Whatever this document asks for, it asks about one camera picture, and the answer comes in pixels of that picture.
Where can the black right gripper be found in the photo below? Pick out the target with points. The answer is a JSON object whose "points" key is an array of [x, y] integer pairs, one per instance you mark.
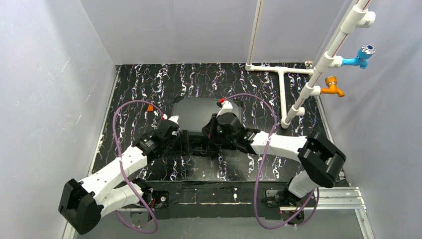
{"points": [[208, 132]]}

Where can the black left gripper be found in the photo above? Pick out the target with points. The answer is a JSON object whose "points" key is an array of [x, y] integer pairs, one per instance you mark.
{"points": [[186, 142]]}

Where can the black poker set case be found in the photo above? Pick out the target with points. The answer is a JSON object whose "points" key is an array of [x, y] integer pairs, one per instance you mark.
{"points": [[194, 114]]}

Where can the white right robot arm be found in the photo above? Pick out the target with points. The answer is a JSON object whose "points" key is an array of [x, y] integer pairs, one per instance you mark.
{"points": [[322, 161]]}

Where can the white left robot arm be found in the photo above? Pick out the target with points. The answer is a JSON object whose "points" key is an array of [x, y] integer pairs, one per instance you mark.
{"points": [[83, 203]]}

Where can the orange plastic tap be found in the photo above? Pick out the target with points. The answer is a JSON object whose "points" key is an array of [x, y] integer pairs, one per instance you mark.
{"points": [[332, 88]]}

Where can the blue plastic tap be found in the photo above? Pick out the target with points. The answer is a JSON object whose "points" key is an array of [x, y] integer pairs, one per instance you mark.
{"points": [[361, 60]]}

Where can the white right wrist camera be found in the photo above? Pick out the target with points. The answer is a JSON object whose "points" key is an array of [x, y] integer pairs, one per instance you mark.
{"points": [[225, 106]]}

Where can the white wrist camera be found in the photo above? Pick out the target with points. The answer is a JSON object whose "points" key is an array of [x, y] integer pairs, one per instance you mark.
{"points": [[174, 119], [225, 106]]}

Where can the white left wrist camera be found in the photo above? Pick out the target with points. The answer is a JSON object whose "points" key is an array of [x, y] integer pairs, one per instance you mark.
{"points": [[174, 119]]}

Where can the white pvc pipe frame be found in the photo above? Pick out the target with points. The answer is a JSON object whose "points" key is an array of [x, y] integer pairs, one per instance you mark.
{"points": [[294, 40]]}

